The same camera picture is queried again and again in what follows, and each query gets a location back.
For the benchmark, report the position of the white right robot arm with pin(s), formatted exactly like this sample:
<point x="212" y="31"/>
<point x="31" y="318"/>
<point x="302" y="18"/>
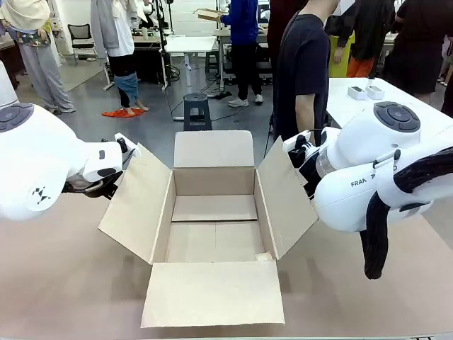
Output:
<point x="354" y="198"/>

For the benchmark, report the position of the mannequin with grey hoodie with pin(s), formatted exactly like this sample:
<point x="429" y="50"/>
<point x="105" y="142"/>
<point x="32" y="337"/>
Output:
<point x="118" y="32"/>

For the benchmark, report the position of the person in navy t-shirt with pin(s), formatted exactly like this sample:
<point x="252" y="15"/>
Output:
<point x="301" y="53"/>

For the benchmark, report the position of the person in black clothes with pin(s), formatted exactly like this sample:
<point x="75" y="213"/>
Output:
<point x="417" y="35"/>

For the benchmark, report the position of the small white box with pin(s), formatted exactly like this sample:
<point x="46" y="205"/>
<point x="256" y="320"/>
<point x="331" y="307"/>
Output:
<point x="375" y="93"/>
<point x="356" y="93"/>

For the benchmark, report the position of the flat cardboard box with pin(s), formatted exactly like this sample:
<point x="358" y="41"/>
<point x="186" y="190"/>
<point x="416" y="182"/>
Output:
<point x="209" y="15"/>

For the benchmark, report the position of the person in dark maroon clothes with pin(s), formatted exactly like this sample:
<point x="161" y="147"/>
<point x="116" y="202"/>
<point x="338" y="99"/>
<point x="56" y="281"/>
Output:
<point x="277" y="21"/>

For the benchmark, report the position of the black plastic stool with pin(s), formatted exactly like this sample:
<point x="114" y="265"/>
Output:
<point x="194" y="99"/>

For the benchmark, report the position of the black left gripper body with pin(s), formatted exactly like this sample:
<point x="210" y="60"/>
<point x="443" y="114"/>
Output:
<point x="106" y="187"/>

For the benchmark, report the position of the white standing desk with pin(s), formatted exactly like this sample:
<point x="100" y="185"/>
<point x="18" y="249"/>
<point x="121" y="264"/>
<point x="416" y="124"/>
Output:
<point x="191" y="44"/>

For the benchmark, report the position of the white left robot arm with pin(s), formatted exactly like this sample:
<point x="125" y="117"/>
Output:
<point x="35" y="159"/>

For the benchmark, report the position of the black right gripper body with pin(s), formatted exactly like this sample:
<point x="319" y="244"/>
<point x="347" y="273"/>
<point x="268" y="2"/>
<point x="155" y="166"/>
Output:
<point x="311" y="170"/>

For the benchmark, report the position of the orange cloth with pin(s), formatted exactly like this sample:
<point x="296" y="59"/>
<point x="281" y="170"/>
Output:
<point x="117" y="114"/>

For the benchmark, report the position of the white table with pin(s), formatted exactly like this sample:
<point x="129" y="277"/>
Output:
<point x="354" y="113"/>

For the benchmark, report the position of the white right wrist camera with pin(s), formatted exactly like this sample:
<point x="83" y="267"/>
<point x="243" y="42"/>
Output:
<point x="293" y="141"/>

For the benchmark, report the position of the large brown cardboard box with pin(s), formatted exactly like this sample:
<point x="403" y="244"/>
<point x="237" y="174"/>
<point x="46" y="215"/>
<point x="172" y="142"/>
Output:
<point x="212" y="294"/>

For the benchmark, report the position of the black office chair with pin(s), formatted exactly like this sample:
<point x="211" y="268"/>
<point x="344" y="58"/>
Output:
<point x="80" y="33"/>

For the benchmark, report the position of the person in blue jacket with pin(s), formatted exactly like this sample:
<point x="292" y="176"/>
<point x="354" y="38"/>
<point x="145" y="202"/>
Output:
<point x="244" y="21"/>

